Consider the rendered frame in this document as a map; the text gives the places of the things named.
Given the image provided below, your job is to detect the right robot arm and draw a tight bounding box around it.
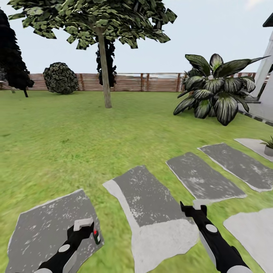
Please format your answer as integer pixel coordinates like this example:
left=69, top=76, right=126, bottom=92
left=180, top=199, right=253, bottom=273

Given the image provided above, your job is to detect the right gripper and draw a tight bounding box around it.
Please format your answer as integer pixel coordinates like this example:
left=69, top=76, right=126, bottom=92
left=180, top=201, right=207, bottom=221

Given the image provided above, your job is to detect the insectifuge atomizer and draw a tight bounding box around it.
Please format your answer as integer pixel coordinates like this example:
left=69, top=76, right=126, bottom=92
left=93, top=231, right=101, bottom=245

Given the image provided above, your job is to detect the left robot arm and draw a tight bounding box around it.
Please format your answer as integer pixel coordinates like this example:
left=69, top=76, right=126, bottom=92
left=34, top=218, right=94, bottom=273

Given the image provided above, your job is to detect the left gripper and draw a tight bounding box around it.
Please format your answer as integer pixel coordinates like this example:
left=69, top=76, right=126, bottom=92
left=67, top=222, right=94, bottom=243

